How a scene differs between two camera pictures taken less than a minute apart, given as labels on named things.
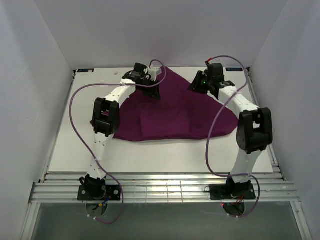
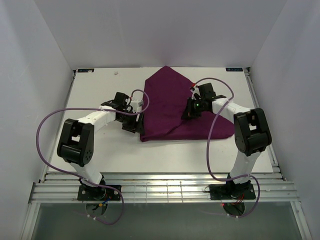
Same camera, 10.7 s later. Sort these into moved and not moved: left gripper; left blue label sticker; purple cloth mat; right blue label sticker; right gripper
Moved: left gripper; right gripper
Not moved: right blue label sticker; purple cloth mat; left blue label sticker
